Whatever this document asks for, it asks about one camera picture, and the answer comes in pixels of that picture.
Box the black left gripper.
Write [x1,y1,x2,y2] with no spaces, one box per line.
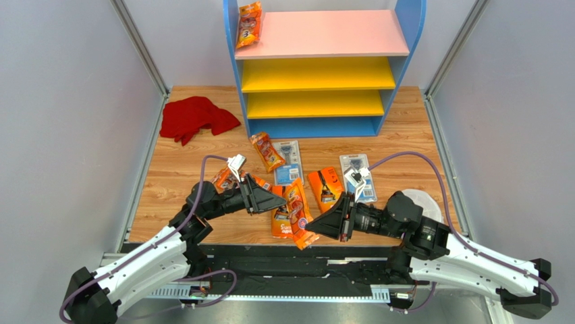
[204,173,286,221]

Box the orange BIC razor bag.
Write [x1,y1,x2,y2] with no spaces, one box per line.
[250,132,286,173]
[236,1,263,49]
[282,178,319,250]

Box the orange Gillette Fusion5 box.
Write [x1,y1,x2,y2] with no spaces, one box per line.
[307,167,344,213]
[271,204,293,239]

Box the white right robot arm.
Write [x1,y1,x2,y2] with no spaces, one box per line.
[306,191,553,319]

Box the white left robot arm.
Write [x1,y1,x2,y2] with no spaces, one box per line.
[59,174,286,323]

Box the blue shelf unit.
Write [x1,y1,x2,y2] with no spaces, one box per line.
[223,1,427,139]

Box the orange razor cartridge box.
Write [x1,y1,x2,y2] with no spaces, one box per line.
[211,167,273,192]

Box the clear blue razor blister pack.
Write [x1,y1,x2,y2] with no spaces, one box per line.
[273,140,304,186]
[339,154,377,204]

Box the white round plastic lid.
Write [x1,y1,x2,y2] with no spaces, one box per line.
[402,189,444,223]

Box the red cloth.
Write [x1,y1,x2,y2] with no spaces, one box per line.
[159,96,241,146]

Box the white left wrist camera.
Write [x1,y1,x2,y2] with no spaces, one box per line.
[227,154,246,182]

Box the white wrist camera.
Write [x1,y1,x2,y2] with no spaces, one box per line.
[227,154,246,182]
[344,166,371,203]

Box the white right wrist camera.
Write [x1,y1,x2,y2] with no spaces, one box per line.
[344,166,371,203]

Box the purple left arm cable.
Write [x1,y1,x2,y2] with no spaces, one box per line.
[59,155,230,324]

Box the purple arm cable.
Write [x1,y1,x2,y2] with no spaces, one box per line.
[368,151,559,307]
[59,155,230,324]

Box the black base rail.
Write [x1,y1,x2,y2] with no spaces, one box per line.
[121,242,455,303]

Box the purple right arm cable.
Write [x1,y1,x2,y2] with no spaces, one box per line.
[368,151,559,307]

